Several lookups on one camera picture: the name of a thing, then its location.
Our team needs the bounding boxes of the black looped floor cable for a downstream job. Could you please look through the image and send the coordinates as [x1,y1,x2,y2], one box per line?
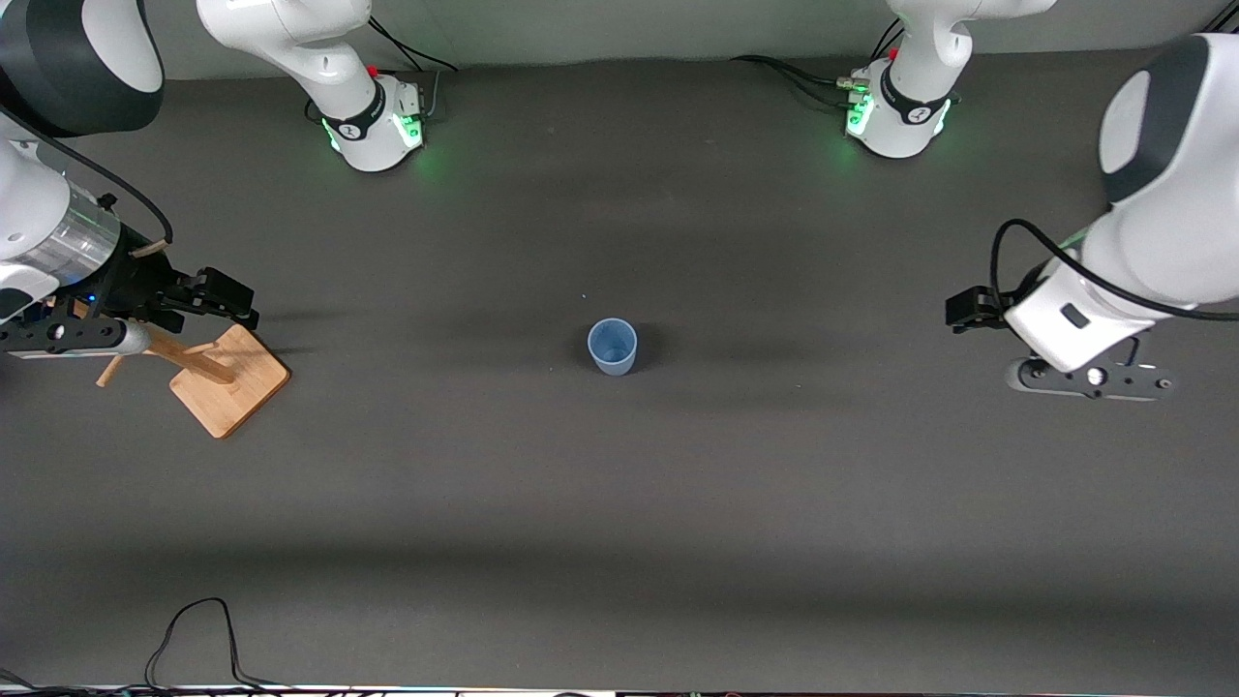
[145,597,291,690]

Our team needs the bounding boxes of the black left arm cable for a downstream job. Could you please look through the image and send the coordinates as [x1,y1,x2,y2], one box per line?
[989,219,1239,322]

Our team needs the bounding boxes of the black cable along table edge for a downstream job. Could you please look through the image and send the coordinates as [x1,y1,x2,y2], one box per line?
[0,666,620,697]

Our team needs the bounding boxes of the grey table mat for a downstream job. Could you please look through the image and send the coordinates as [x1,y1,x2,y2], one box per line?
[0,48,1239,693]

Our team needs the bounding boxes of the wooden mug tree stand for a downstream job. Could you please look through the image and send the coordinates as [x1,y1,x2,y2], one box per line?
[73,295,291,439]

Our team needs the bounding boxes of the light blue plastic cup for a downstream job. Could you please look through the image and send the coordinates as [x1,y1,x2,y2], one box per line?
[588,318,640,378]

